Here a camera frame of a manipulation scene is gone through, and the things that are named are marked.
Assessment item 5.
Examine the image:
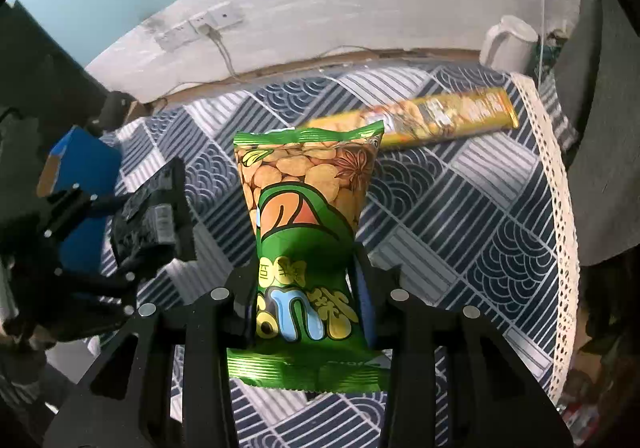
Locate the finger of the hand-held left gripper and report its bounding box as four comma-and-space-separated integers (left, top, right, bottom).
40, 184, 138, 241
47, 262, 143, 331

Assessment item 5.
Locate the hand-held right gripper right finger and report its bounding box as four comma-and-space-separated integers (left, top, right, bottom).
350, 243, 576, 448

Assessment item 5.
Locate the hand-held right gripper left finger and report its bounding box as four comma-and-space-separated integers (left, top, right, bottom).
42, 265, 261, 448

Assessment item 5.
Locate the cardboard box with blue tape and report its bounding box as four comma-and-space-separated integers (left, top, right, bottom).
35, 125, 126, 274

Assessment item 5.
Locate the black snack packet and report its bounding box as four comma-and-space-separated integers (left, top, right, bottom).
110, 158, 197, 270

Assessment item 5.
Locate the green snack packet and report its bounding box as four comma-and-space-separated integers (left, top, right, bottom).
226, 124, 392, 393

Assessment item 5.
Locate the navy patterned tablecloth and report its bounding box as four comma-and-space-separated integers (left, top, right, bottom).
85, 60, 581, 448

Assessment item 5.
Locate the dark cabinet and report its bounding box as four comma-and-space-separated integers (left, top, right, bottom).
0, 0, 118, 169

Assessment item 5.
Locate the long yellow snack packet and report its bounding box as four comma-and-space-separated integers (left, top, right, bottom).
307, 88, 516, 149

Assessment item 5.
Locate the white kettle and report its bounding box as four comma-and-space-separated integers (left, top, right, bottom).
480, 15, 540, 74

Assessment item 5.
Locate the white wall socket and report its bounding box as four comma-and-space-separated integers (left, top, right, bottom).
155, 27, 195, 51
212, 3, 246, 29
189, 13, 218, 38

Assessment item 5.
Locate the grey power cable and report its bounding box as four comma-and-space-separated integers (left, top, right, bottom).
200, 25, 238, 79

